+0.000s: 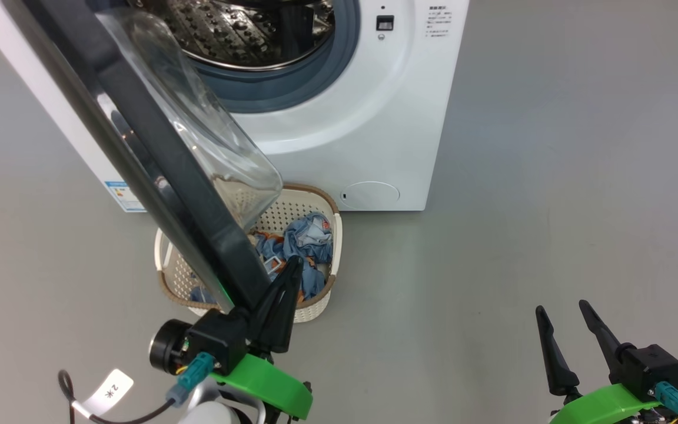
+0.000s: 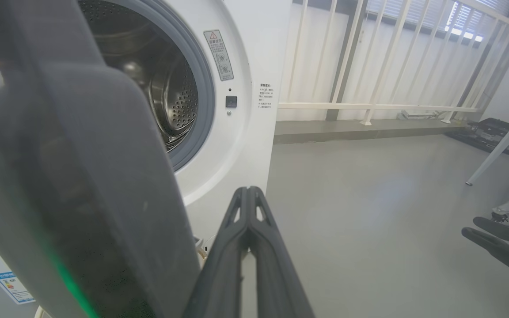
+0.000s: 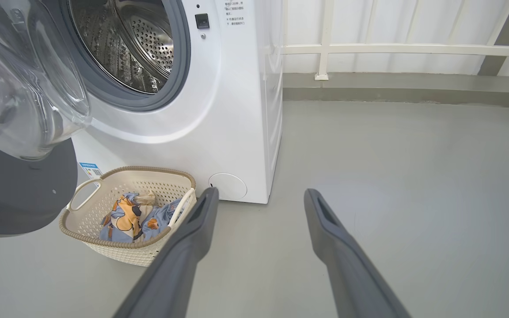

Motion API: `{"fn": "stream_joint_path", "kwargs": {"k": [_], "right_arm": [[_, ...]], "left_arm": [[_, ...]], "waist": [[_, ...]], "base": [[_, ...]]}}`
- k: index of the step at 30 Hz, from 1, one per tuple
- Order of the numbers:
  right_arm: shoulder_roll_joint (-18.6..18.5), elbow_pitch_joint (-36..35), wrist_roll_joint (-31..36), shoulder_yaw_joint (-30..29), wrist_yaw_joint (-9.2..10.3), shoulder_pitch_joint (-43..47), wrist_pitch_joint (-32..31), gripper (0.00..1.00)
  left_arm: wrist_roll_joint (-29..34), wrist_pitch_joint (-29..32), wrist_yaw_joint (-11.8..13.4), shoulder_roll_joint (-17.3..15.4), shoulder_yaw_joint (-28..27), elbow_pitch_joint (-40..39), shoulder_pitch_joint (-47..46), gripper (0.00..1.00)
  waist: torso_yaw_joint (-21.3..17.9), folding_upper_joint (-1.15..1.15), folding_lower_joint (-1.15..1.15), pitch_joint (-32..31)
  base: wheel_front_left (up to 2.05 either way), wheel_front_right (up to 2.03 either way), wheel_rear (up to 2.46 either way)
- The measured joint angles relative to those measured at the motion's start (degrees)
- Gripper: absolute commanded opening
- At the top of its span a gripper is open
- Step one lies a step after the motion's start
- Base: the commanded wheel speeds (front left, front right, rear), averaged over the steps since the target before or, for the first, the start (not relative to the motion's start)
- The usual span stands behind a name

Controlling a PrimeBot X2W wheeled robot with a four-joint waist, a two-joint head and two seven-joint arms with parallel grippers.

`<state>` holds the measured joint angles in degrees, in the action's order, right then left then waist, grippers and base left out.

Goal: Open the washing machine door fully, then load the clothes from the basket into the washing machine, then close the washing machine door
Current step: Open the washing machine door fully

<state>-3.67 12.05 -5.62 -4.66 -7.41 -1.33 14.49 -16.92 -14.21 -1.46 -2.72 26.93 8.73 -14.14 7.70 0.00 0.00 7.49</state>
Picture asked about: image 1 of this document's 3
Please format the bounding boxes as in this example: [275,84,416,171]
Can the cream perforated laundry basket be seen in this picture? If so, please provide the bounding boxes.
[155,183,343,323]

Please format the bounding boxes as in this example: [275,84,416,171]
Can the round white filter cover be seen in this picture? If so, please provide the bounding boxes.
[339,181,401,210]

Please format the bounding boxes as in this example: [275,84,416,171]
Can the white cable tag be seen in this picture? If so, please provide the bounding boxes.
[73,369,134,419]

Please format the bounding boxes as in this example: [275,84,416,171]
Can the black round washer door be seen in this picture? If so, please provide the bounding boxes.
[1,0,284,313]

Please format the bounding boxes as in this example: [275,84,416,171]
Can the blue energy label sticker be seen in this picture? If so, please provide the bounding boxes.
[104,180,146,213]

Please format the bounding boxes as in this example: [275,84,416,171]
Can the black text instruction sticker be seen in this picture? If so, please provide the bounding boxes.
[424,6,452,39]

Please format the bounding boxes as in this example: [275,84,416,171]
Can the stainless steel washing machine drum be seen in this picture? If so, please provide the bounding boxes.
[130,0,335,72]

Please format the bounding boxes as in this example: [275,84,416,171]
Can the grey rubber door gasket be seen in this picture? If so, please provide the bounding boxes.
[194,0,362,114]

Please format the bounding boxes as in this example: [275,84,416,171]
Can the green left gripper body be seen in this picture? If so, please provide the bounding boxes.
[210,352,314,420]

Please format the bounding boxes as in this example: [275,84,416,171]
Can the white front-load washing machine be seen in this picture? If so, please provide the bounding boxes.
[0,0,470,213]

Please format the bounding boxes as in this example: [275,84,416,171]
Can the blue cartoon print garment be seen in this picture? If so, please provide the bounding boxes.
[189,231,294,307]
[283,212,335,302]

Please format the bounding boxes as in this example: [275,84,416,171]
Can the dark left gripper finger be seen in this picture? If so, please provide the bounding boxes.
[267,254,305,354]
[248,270,285,352]

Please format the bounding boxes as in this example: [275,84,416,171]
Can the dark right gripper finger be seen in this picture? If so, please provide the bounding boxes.
[579,300,634,384]
[536,306,581,397]

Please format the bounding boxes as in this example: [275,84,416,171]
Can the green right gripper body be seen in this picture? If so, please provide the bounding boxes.
[550,383,677,424]

